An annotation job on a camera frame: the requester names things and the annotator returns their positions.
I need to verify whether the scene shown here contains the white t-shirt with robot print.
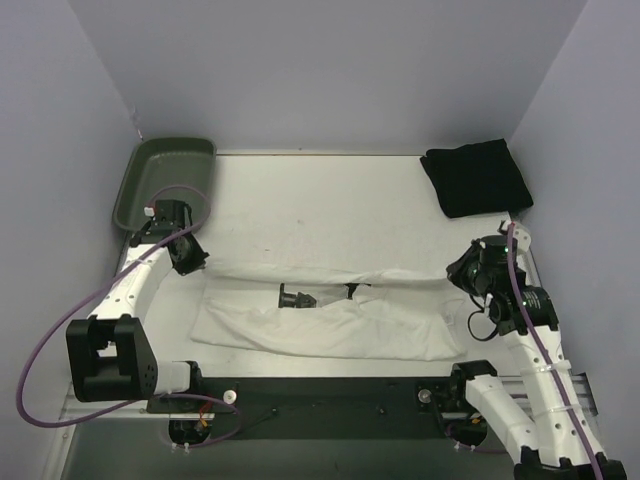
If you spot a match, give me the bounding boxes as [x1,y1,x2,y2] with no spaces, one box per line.
[190,263,466,362]

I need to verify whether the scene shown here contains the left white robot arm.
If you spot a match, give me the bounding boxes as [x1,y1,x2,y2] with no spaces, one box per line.
[66,200,208,412]

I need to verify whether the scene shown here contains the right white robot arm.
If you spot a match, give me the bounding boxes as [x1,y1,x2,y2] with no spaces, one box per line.
[446,223,627,479]

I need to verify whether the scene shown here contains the dark green plastic tray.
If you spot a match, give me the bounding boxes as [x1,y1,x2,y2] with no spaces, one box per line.
[112,137,217,232]

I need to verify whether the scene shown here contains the folded black t-shirt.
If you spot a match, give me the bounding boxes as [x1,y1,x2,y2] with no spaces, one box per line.
[420,139,534,219]

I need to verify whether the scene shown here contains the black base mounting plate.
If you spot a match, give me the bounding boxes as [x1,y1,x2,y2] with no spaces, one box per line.
[148,377,489,444]

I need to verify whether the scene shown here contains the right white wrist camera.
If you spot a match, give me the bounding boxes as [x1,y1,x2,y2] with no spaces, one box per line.
[498,220,532,256]

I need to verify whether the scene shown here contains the aluminium extrusion rail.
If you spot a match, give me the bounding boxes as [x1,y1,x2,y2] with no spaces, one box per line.
[58,383,203,421]

